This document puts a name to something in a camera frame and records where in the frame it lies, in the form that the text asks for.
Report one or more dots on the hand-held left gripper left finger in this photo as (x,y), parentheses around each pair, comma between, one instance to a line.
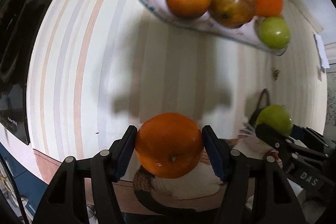
(126,151)

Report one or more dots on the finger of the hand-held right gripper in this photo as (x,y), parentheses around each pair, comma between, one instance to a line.
(309,136)
(270,134)

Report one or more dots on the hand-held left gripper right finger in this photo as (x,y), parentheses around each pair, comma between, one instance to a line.
(214,151)

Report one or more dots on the green apple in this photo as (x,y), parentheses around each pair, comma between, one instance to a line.
(274,32)
(275,119)

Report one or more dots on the glass fruit tray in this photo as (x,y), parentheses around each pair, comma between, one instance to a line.
(248,35)

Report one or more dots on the red-green apple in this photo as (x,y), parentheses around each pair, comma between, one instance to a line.
(232,5)

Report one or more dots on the striped cat print tablecloth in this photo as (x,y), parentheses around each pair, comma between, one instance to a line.
(92,56)

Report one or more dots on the blue lower cabinet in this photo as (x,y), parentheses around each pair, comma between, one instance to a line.
(26,174)

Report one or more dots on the black induction cooktop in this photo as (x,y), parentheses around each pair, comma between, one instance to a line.
(13,95)

